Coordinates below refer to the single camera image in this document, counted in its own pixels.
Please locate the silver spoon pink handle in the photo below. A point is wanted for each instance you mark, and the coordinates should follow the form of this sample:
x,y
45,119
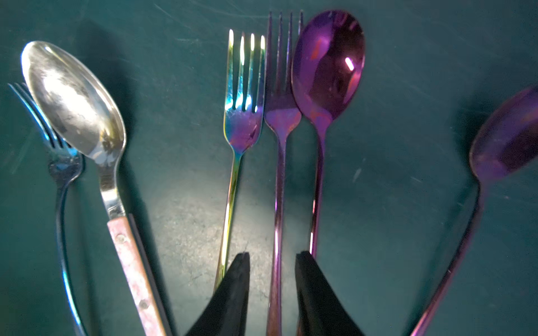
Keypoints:
x,y
83,112

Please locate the purple metal spoon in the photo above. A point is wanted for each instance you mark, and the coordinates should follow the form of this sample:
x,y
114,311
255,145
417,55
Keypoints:
x,y
505,143
326,72

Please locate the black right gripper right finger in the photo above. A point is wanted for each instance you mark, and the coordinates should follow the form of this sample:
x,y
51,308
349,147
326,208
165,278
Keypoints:
x,y
320,311

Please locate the blue metal fork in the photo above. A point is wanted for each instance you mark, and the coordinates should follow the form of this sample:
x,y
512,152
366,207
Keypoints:
x,y
65,166

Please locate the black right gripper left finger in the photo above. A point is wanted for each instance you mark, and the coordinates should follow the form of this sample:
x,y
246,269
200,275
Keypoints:
x,y
226,313

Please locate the purple metal fork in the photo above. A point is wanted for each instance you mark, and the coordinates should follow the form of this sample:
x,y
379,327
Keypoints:
x,y
281,114

